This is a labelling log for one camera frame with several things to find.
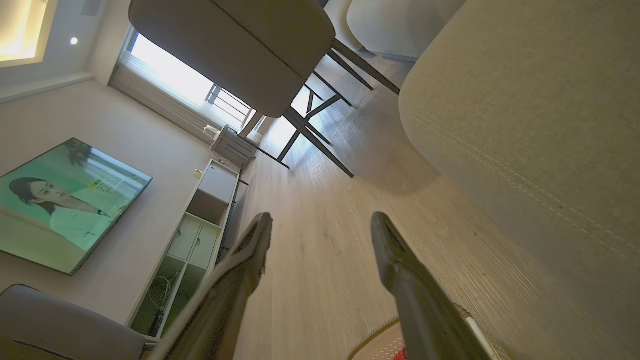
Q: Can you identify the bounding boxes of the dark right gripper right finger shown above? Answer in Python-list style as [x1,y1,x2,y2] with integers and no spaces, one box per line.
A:
[371,211,493,360]

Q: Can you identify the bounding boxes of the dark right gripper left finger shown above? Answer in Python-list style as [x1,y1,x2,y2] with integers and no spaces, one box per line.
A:
[150,212,273,360]

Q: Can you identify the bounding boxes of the white laundry basket brown rim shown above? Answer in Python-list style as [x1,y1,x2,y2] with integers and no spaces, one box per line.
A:
[348,304,511,360]

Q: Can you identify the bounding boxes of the white television cabinet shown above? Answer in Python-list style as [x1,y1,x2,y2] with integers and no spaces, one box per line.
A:
[125,159,242,340]

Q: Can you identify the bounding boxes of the white slatted appliance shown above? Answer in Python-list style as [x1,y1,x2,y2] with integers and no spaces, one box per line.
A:
[210,125,258,171]

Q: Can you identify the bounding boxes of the grey padded chair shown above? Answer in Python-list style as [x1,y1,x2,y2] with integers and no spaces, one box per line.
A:
[0,284,151,360]

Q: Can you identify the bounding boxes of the flat screen television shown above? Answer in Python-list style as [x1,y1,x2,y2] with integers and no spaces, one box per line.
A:
[0,138,153,277]

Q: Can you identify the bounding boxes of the beige fabric sofa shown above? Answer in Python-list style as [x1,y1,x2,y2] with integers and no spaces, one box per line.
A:
[399,0,640,360]

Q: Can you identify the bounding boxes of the white pleated curtain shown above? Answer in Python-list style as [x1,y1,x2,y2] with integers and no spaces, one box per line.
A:
[109,52,221,146]

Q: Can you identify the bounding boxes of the bright window with railing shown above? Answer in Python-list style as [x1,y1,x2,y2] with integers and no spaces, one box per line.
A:
[127,32,263,133]

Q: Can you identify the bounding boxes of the pale upholstered seat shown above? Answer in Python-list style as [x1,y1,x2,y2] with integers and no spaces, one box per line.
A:
[346,0,468,63]

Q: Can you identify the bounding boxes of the recessed ceiling light panel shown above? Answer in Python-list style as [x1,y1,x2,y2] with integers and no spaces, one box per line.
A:
[0,0,58,68]

